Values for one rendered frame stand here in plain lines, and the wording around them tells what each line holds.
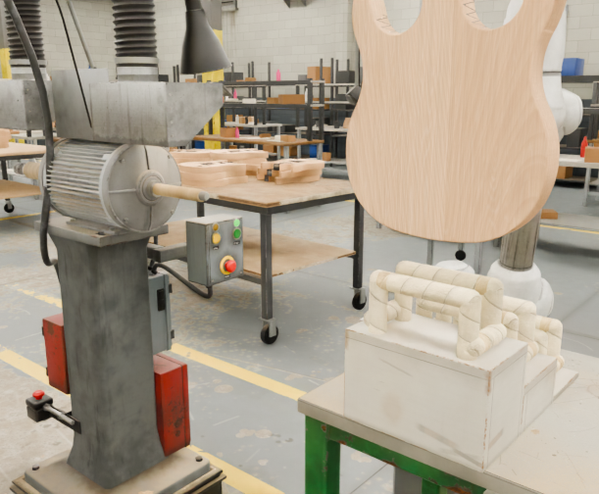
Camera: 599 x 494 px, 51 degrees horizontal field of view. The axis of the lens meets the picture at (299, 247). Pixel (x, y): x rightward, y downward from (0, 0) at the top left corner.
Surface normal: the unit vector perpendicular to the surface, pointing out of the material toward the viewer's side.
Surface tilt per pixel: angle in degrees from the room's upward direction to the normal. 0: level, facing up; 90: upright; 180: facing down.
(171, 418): 90
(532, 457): 0
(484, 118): 91
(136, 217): 97
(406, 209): 91
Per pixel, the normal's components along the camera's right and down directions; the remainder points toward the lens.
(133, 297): 0.77, 0.15
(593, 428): 0.00, -0.97
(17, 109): -0.64, 0.18
